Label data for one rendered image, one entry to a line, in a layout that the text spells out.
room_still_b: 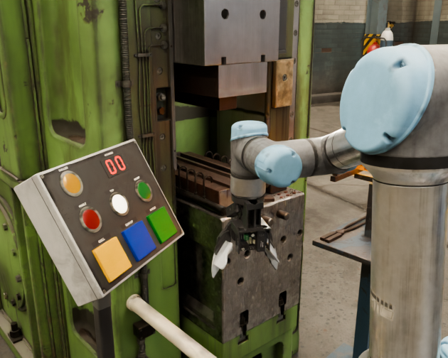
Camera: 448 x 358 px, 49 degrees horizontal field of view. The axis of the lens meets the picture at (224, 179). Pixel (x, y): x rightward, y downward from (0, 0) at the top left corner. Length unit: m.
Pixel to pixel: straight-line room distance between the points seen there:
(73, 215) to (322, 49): 8.60
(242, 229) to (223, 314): 0.65
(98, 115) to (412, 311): 1.03
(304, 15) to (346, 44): 7.91
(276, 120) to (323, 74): 7.68
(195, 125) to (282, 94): 0.41
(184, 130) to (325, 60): 7.63
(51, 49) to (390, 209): 1.36
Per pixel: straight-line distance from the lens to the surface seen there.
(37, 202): 1.05
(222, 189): 1.55
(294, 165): 0.89
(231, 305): 1.65
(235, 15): 1.48
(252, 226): 1.03
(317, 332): 2.61
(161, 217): 1.22
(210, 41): 1.42
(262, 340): 1.86
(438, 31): 10.70
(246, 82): 1.52
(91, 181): 1.11
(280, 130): 1.87
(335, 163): 0.93
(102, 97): 1.41
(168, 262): 1.68
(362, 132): 0.57
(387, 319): 0.64
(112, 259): 1.06
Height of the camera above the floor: 1.49
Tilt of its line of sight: 18 degrees down
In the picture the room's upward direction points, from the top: straight up
